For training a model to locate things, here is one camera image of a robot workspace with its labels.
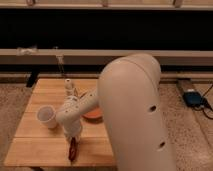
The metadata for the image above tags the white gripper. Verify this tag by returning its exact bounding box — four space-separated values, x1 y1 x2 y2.
64 120 82 138

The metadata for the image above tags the red chili pepper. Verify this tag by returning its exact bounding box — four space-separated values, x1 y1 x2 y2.
68 137 77 162

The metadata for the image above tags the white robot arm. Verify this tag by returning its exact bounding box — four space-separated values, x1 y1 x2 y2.
56 54 176 171

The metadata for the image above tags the orange bowl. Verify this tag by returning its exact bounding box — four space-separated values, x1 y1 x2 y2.
79 91 104 121

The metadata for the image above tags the white plastic cup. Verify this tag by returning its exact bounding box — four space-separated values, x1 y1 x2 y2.
36 105 57 129

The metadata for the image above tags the blue box on floor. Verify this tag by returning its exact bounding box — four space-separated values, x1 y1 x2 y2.
183 89 202 107

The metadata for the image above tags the wooden rail beam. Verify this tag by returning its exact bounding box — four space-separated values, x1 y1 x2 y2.
0 49 213 66

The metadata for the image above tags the black cable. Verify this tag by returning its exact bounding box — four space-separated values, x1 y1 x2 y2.
199 83 213 120

